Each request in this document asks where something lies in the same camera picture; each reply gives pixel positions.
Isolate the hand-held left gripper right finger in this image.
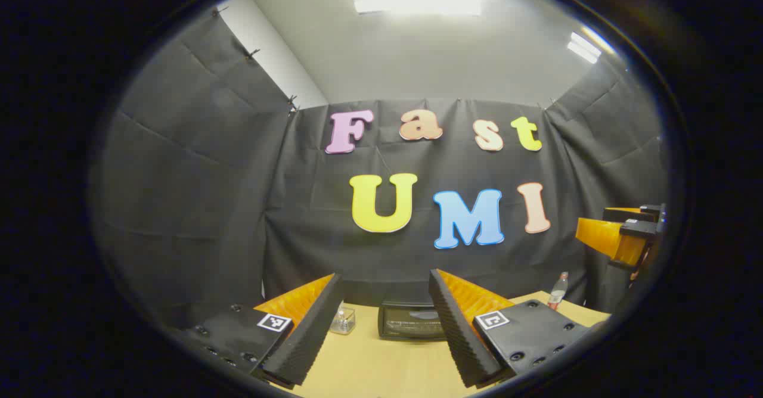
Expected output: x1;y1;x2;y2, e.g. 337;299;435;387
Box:
428;268;597;388

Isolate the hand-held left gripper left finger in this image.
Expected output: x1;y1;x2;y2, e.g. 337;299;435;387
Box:
179;273;345;387

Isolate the black electric oven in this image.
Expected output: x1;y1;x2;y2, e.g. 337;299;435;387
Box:
377;301;448;343

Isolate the clear bottle with red label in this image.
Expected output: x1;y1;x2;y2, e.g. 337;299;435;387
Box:
547;272;570;312

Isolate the black backdrop cloth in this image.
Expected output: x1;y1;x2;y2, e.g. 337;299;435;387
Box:
89;8;668;327

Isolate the small ceiling light panel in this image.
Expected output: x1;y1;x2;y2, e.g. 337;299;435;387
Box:
566;32;603;65

